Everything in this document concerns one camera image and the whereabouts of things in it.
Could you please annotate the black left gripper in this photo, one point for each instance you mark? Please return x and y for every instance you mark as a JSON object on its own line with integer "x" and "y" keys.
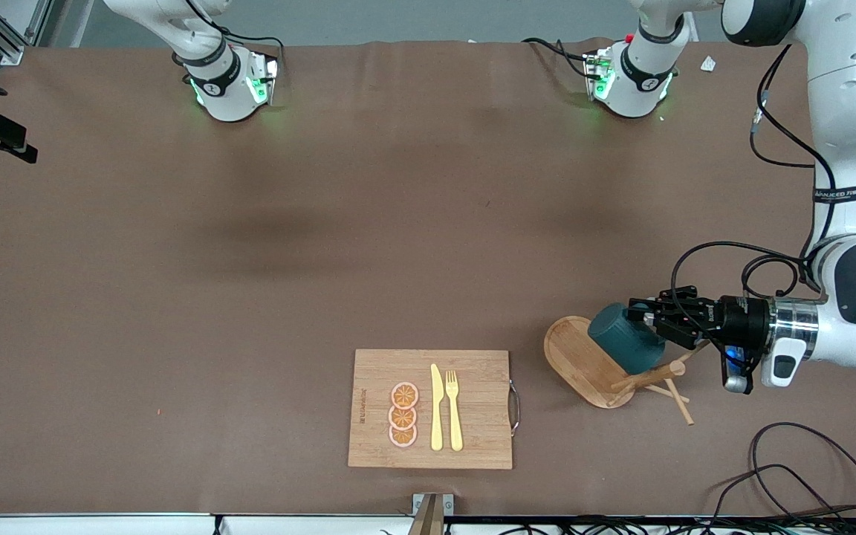
{"x": 741, "y": 317}

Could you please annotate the dark teal cup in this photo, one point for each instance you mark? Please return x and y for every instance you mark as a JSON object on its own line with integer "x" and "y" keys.
{"x": 625, "y": 338}

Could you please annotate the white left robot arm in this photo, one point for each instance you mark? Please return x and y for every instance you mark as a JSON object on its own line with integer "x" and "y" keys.
{"x": 851, "y": 111}

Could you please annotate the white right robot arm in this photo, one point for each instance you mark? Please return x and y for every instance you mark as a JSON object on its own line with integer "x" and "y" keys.
{"x": 224, "y": 82}

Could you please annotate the wooden cup rack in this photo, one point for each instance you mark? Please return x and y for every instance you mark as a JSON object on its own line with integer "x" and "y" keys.
{"x": 573, "y": 357}

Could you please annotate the wooden cutting board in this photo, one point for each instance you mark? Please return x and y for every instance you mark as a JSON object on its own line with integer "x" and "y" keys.
{"x": 472, "y": 416}

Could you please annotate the yellow plastic fork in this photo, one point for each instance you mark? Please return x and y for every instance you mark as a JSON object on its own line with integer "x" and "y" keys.
{"x": 455, "y": 416}

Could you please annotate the yellow plastic knife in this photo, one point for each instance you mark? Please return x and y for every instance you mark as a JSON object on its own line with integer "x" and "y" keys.
{"x": 436, "y": 409}

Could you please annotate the white paper scrap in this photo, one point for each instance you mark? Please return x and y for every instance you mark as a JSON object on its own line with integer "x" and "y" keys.
{"x": 708, "y": 64}

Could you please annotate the toy orange slice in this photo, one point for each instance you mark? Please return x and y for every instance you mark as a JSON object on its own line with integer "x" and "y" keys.
{"x": 404, "y": 395}

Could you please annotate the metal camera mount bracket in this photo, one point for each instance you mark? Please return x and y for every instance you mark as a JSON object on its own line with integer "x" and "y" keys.
{"x": 432, "y": 513}

